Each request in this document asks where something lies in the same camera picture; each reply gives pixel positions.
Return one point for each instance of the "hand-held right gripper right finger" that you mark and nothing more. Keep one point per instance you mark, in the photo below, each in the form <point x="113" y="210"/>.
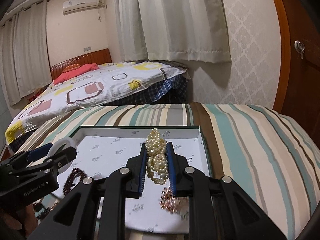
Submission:
<point x="172" y="172"/>

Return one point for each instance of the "narrow white curtain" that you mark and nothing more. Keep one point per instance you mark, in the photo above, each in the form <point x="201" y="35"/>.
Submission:
<point x="27" y="55"/>

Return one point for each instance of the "metal door lock with key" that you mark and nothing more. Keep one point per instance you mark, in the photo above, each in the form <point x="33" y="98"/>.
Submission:
<point x="298" y="45"/>

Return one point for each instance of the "blue plaid bed sheet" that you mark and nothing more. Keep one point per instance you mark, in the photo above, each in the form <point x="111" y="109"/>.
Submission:
<point x="162" y="90"/>

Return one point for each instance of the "white box with green rim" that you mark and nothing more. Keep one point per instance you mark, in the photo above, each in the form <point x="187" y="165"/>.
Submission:
<point x="107" y="150"/>

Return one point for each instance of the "wooden headboard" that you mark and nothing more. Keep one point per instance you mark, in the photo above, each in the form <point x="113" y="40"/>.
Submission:
<point x="75" y="58"/>

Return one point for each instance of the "brown wooden door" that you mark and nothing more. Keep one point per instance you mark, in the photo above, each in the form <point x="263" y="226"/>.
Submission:
<point x="305" y="85"/>

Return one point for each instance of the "bed with patterned quilt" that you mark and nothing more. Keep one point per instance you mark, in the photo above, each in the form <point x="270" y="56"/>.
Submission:
<point x="100" y="87"/>

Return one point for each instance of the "white air conditioner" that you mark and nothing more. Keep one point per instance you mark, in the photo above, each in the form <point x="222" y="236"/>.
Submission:
<point x="80" y="5"/>

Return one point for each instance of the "striped bed sheet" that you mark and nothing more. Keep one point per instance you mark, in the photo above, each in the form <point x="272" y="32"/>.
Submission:
<point x="245" y="145"/>

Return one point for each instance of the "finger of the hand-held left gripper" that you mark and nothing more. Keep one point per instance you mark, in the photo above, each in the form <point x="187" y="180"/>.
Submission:
<point x="37" y="152"/>
<point x="62" y="155"/>

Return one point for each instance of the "white jade bangle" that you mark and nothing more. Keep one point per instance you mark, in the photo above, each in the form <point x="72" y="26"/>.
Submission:
<point x="57" y="145"/>

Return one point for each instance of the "wide white curtain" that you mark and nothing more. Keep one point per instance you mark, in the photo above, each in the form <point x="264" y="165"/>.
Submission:
<point x="175" y="17"/>

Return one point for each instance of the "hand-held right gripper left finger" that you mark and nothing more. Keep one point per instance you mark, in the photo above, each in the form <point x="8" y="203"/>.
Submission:
<point x="142" y="172"/>

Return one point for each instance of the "red pillow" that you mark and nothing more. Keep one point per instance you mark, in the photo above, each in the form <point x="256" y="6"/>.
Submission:
<point x="80" y="70"/>

